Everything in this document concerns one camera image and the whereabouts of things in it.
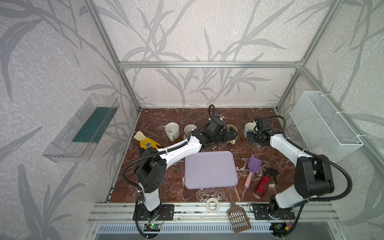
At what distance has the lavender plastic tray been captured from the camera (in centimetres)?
84

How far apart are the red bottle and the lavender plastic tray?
0.12 m

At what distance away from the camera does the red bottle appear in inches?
Result: 31.4
